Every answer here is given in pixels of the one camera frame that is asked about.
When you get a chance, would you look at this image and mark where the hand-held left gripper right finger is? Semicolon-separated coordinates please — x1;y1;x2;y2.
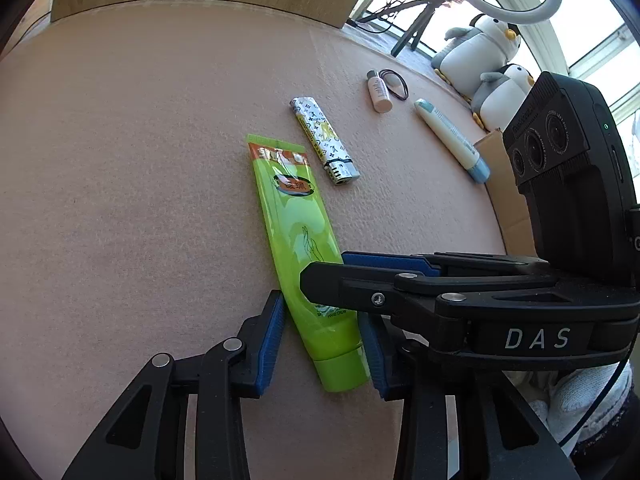
357;310;581;480

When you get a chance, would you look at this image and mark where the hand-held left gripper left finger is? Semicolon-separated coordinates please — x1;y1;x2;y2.
60;290;287;480

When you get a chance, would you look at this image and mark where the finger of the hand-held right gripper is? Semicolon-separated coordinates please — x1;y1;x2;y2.
342;251;551;278
299;261;566;356

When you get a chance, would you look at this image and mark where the cardboard box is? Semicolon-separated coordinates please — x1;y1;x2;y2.
472;129;538;256

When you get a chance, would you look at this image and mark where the green hand cream tube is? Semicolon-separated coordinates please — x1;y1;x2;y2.
246;133;371;393

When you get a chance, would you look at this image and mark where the white lotion tube blue cap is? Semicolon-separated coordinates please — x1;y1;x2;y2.
414;98;491;183

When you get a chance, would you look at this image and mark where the white patterned lighter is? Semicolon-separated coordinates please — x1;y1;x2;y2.
290;96;361;186

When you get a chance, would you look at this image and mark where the small pink bottle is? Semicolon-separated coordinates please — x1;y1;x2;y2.
366;70;392;114

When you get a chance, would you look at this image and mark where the dark hair tie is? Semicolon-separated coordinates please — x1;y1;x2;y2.
378;68;410;101

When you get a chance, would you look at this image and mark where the person's right hand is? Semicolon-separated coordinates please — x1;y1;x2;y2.
545;360;633;443

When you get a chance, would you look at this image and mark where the small penguin plush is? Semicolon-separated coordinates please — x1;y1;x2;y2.
471;63;535;131

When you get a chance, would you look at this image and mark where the large penguin plush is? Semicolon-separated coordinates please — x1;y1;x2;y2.
431;14;523;101

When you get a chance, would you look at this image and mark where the white checked mat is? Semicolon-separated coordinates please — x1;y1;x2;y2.
347;20;481;111

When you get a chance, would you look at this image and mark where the black tripod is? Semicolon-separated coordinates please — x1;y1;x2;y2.
390;0;451;58

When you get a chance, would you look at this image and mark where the black cable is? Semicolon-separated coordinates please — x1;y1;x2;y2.
357;0;441;33

